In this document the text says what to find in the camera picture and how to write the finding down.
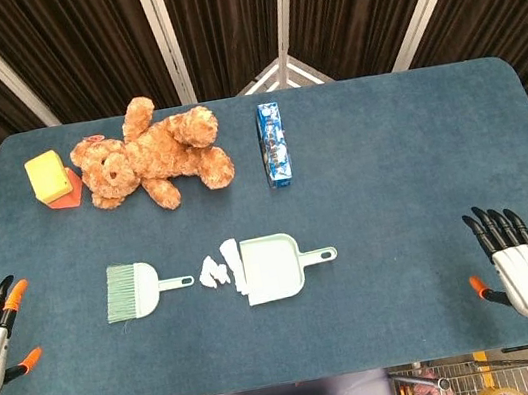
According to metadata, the light green hand broom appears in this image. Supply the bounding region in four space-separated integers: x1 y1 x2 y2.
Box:
98 251 200 325

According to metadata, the light green dustpan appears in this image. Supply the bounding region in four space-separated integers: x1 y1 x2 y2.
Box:
237 224 344 308

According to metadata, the long white paper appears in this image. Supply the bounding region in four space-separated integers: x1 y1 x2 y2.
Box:
217 236 252 299

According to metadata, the orange triangular block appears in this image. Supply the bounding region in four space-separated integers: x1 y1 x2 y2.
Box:
43 164 88 212

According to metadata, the blue felt table mat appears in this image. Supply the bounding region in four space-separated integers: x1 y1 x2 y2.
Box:
0 47 528 395

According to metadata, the yellow foam block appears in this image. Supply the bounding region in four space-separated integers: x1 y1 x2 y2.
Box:
22 146 76 206

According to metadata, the brown teddy bear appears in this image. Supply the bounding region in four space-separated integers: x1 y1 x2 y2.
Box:
61 82 241 226

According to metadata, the blue printed carton box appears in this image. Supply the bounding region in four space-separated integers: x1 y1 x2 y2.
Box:
252 101 294 190

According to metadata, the metal wire cart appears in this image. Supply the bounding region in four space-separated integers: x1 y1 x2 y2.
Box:
387 343 528 395

